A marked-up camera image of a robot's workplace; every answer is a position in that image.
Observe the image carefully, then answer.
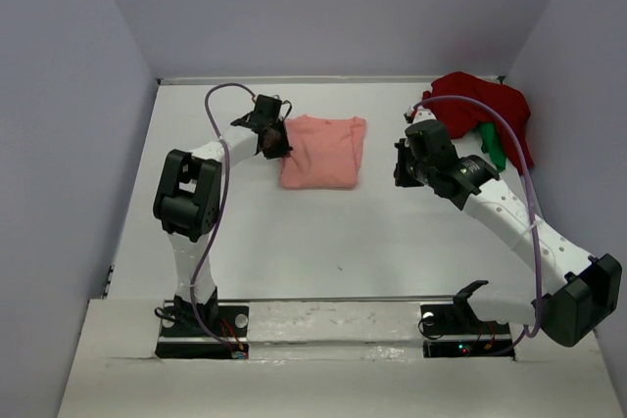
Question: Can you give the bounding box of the pink t shirt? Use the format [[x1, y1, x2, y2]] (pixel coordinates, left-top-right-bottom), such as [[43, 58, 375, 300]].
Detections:
[[279, 116, 366, 190]]

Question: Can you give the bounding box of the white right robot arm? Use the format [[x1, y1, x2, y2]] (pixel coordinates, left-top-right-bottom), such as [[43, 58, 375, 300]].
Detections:
[[394, 119, 622, 348]]

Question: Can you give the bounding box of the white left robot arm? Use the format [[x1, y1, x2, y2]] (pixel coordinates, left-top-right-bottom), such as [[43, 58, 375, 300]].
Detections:
[[153, 88, 292, 335]]

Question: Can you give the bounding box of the red t shirt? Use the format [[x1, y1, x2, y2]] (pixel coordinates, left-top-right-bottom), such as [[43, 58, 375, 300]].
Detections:
[[422, 71, 534, 173]]

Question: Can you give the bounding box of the green t shirt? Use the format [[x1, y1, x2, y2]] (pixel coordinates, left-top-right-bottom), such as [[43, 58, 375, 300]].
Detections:
[[476, 122, 507, 173]]

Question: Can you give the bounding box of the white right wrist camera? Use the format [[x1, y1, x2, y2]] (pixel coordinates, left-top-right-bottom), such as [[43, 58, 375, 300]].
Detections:
[[404, 105, 436, 124]]

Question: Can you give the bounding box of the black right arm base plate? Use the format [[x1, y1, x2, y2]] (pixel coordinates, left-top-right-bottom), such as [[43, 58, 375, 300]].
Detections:
[[417, 303, 514, 359]]

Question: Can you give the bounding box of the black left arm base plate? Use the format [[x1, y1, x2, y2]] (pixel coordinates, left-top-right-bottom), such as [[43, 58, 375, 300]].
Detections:
[[154, 302, 250, 360]]

